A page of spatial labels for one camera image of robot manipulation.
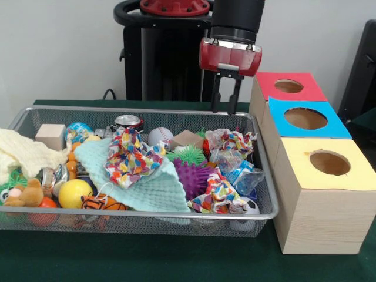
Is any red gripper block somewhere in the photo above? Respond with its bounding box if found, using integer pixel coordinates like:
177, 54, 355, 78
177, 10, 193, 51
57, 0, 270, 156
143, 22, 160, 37
199, 37, 263, 113

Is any green spiky ball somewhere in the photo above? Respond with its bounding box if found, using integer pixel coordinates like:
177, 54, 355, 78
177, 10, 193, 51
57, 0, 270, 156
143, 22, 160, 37
166, 145, 206, 166

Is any colourful patterned cloth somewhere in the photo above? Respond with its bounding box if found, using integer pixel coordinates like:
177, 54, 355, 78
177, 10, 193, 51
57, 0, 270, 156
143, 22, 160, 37
105, 128, 167, 190
189, 167, 250, 214
204, 129, 258, 159

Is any shallow clear mesh bin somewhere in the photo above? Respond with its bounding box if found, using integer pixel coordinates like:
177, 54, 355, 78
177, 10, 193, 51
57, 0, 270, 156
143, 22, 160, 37
0, 105, 280, 239

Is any wooden three-hole box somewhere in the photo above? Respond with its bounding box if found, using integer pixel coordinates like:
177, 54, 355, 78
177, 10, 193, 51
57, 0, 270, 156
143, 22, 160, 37
248, 71, 376, 255

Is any white baseball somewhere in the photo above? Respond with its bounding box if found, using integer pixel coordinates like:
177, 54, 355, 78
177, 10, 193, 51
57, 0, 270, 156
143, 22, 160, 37
148, 127, 174, 147

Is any purple spiky ball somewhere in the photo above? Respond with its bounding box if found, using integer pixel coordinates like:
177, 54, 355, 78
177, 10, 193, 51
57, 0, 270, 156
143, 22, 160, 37
173, 157, 213, 200

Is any mint green cloth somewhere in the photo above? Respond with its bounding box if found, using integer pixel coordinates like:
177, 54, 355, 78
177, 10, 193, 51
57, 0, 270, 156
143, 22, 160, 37
74, 138, 192, 213

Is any small soccer ball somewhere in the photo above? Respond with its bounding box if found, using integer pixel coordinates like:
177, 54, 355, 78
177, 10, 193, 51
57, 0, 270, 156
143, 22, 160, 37
229, 199, 260, 233

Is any black chair back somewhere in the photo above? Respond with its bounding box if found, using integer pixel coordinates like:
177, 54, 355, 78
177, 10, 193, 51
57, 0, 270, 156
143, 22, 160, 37
338, 19, 376, 139

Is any blue globe ball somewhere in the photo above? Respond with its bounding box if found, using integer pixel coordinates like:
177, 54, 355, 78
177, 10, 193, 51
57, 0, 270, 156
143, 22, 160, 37
65, 122, 93, 145

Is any yellow ball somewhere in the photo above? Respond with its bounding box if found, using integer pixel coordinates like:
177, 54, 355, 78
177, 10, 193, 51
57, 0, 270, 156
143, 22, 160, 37
58, 179, 93, 209

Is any dark green table cloth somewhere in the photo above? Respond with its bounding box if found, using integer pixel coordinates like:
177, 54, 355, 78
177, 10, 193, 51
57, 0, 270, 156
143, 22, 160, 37
0, 99, 376, 282

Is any cream yellow cloth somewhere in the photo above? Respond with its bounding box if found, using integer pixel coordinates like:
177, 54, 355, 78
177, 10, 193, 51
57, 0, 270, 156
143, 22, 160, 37
0, 129, 70, 186

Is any brown plush bear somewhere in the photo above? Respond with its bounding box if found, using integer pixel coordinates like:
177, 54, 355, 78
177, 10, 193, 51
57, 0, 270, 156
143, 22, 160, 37
3, 178, 45, 207

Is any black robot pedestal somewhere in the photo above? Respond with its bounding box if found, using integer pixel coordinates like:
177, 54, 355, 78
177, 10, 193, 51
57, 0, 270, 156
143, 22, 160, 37
113, 0, 236, 102

